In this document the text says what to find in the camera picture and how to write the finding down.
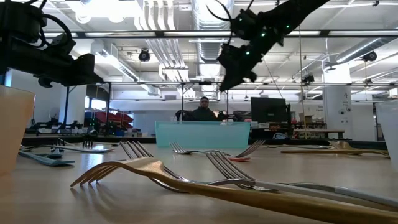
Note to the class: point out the black computer monitor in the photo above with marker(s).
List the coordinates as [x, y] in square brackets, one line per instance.
[269, 110]

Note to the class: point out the cluttered background workbench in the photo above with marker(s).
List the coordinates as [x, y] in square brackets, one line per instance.
[46, 130]

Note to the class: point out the cluttered background desk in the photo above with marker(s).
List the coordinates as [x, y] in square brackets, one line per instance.
[280, 127]

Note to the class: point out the silver ventilation duct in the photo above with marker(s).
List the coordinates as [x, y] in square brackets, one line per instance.
[360, 49]
[211, 49]

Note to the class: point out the tan plastic cup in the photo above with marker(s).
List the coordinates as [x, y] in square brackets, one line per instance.
[14, 130]

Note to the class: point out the black background robot arm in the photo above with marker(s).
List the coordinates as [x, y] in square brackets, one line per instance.
[183, 115]
[230, 116]

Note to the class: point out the red storage object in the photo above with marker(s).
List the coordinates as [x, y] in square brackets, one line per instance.
[119, 118]

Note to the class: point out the black hanging camera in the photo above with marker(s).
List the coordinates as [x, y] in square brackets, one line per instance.
[144, 56]
[308, 79]
[370, 56]

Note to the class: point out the black table edge rail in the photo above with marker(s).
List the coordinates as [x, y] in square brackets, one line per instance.
[124, 140]

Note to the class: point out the white building column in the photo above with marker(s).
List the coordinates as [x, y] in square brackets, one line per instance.
[337, 102]

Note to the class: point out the person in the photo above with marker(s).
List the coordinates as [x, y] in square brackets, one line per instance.
[203, 113]

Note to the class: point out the black overhead frame bar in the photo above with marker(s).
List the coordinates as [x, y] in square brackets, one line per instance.
[160, 34]

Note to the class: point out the black metal rig frame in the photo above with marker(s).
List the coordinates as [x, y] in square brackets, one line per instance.
[109, 99]

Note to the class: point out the white cup at right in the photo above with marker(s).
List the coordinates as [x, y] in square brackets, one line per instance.
[388, 130]

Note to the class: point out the teal plastic bin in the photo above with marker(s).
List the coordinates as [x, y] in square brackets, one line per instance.
[202, 135]

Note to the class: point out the cardboard box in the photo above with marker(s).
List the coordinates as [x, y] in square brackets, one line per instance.
[306, 118]

